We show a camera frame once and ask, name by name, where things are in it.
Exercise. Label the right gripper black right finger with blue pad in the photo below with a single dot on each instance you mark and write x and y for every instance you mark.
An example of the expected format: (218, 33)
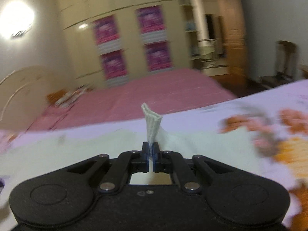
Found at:
(179, 169)

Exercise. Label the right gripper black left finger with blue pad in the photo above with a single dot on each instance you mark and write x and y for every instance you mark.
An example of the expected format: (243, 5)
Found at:
(123, 167)

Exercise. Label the pale green towel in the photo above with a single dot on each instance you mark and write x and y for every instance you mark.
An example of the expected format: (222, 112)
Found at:
(189, 133)

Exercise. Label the pink quilt bedspread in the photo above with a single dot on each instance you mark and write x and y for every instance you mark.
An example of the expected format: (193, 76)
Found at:
(165, 93)

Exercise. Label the orange patterned pillow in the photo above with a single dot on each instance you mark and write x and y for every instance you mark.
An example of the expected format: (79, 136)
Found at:
(64, 98)

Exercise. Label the floral lilac bed sheet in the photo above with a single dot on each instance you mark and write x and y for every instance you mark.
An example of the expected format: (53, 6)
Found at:
(276, 120)

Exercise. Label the cream curved headboard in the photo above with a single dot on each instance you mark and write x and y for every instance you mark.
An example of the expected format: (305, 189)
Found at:
(23, 96)

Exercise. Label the cream wardrobe with posters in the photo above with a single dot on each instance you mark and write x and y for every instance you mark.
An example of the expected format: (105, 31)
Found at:
(110, 42)

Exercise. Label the open shelf unit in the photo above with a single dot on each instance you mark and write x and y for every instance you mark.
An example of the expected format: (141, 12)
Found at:
(191, 33)

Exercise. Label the dark wooden chair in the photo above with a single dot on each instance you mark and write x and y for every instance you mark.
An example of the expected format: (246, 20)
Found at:
(285, 65)

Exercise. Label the brown wooden door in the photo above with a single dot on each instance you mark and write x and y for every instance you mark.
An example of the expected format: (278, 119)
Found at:
(234, 32)

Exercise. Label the wall lamp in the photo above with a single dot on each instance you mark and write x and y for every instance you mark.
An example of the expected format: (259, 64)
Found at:
(17, 19)

